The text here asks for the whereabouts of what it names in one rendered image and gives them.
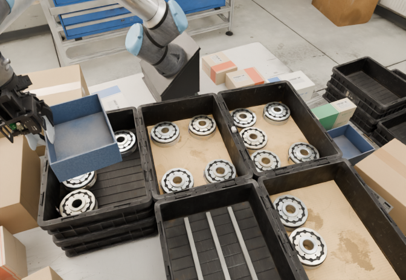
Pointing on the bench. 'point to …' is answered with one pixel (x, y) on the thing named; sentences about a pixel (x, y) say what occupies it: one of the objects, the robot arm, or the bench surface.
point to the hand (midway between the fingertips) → (47, 138)
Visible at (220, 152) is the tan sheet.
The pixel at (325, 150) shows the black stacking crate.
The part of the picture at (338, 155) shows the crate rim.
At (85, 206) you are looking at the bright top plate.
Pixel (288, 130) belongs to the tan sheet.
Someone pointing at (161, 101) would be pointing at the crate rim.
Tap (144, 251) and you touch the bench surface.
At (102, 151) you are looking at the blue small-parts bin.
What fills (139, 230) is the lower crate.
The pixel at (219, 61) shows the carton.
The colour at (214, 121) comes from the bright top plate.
